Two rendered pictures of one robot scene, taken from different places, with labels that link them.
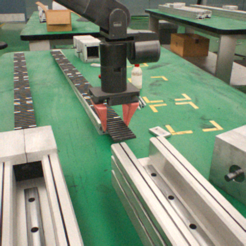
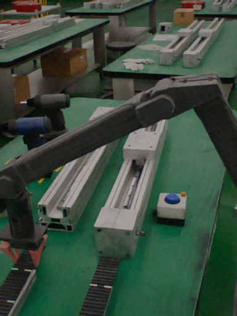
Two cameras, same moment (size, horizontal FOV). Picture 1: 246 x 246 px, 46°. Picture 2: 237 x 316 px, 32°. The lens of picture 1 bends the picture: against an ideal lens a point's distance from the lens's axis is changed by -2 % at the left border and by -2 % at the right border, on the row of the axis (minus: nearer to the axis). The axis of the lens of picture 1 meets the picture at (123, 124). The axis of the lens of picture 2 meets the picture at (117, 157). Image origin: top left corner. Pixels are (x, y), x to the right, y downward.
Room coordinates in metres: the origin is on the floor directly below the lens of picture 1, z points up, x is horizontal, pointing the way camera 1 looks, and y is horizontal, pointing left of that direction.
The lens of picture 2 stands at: (1.18, 0.65, 1.48)
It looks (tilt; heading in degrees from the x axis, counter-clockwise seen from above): 26 degrees down; 212
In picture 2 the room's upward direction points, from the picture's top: 2 degrees counter-clockwise
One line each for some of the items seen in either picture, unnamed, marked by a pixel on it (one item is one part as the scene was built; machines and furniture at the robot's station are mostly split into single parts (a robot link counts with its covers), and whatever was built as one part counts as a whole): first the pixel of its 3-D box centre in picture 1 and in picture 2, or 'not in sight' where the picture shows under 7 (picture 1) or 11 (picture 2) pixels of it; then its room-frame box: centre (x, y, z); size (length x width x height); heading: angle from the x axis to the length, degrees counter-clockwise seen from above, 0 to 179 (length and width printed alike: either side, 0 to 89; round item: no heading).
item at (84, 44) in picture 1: (88, 50); not in sight; (1.42, 0.17, 0.83); 0.11 x 0.10 x 0.10; 108
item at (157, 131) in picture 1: (159, 132); not in sight; (0.64, -0.09, 0.78); 0.05 x 0.03 x 0.01; 32
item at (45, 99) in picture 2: not in sight; (47, 120); (-0.02, -0.44, 0.89); 0.20 x 0.08 x 0.22; 123
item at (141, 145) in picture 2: not in sight; (142, 148); (0.01, 0.02, 0.87); 0.16 x 0.11 x 0.07; 19
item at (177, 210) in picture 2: not in sight; (169, 208); (0.24, 0.23, 0.81); 0.10 x 0.08 x 0.06; 109
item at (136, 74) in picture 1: (136, 72); not in sight; (0.99, -0.04, 0.84); 0.04 x 0.04 x 0.12
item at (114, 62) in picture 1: (116, 53); (16, 203); (0.63, 0.02, 0.98); 0.07 x 0.06 x 0.07; 109
